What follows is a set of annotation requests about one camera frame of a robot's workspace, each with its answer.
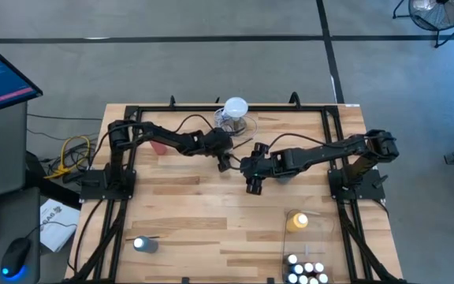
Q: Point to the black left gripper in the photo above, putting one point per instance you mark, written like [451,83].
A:
[219,144]

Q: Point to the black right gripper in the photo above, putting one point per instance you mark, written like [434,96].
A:
[262,165]

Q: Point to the black paintbrush silver ferrule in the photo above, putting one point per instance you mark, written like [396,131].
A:
[160,236]
[244,143]

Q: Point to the tall red paint bottle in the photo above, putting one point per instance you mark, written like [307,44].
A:
[159,149]

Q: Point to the tall yellow paint bottle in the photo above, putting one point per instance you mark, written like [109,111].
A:
[295,225]

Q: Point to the light blue paint bottle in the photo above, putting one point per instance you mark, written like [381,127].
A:
[298,269]

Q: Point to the pink paint bottle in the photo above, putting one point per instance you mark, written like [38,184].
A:
[309,267]

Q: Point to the terracotta paint bottle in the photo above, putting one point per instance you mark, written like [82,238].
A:
[318,267]

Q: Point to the dark blue paint bottle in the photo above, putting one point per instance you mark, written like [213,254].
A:
[292,278]

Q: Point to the orange paint bottle black label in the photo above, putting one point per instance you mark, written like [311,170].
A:
[302,279]

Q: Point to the tall grey-blue paint bottle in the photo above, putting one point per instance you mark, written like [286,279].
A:
[148,245]

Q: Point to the small yellow paint bottle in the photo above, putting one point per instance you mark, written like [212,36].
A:
[313,281]

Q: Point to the dark brown paint bottle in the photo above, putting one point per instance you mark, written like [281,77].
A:
[322,278]

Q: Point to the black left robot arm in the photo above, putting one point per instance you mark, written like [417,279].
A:
[152,134]

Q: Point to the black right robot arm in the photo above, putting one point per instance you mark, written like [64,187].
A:
[329,152]

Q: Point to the white mushroom lamp metal base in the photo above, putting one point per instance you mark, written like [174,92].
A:
[235,106]

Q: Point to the clear plastic bin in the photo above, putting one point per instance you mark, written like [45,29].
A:
[317,240]

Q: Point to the white paper booklet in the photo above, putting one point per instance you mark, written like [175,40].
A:
[57,226]

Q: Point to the black floor fan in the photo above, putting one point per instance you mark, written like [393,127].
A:
[440,13]

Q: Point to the black computer mouse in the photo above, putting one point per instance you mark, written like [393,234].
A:
[14,256]

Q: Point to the black aluminium table frame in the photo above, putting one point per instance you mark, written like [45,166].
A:
[227,108]

